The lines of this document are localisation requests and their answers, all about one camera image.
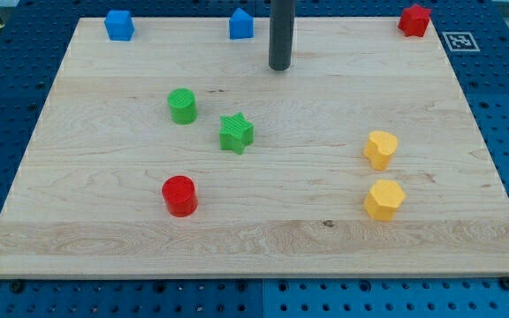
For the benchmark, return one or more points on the white fiducial marker tag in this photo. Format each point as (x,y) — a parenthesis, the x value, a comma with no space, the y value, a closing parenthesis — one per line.
(460,41)

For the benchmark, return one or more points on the blue cube block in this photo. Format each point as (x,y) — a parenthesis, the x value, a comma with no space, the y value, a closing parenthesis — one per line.
(119,25)

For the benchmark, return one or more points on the red star block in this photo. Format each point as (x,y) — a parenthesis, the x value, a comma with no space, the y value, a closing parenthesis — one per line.
(414,20)

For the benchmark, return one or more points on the yellow heart block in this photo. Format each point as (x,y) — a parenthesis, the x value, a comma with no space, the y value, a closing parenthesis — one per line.
(380,148)

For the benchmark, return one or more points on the wooden board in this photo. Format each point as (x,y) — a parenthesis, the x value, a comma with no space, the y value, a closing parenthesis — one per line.
(86,202)

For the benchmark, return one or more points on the yellow hexagon block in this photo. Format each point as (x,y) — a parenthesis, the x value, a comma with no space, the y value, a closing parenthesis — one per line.
(383,200)

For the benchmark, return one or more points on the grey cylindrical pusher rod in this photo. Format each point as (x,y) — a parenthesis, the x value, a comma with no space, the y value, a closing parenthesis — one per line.
(282,17)

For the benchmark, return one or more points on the green star block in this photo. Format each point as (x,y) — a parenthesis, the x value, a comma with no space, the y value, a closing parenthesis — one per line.
(236,133)

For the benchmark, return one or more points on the red cylinder block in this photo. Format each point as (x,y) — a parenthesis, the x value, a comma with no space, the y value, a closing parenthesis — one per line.
(180,196)

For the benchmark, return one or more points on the blue pentagon block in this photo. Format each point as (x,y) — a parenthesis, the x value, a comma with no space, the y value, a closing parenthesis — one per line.
(241,25)

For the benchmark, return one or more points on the green cylinder block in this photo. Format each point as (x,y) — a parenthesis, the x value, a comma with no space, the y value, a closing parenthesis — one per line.
(182,106)

